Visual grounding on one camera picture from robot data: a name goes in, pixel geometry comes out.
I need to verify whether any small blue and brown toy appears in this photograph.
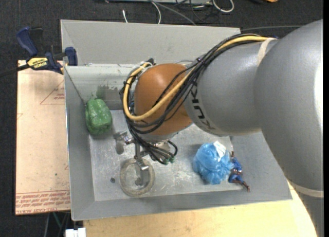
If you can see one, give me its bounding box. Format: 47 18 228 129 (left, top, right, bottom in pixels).
228 151 251 193

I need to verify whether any pale grey ring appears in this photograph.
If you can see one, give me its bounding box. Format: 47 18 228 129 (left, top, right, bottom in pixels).
119 158 156 197

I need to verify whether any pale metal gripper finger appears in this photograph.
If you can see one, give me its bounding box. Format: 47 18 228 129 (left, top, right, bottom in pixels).
113 131 130 155
135 159 150 187

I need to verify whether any brown cardboard board, red print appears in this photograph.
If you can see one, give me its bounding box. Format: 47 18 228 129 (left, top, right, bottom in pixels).
14 60 71 216

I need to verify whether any blue mesh bath sponge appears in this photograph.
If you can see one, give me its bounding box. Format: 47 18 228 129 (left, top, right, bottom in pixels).
192 141 233 186

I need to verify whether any grey metal bin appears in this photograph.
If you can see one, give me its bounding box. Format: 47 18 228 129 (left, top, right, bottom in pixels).
60 19 294 222

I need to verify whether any green lumpy toy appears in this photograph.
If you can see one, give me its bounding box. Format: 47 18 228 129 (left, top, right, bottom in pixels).
85 98 113 136

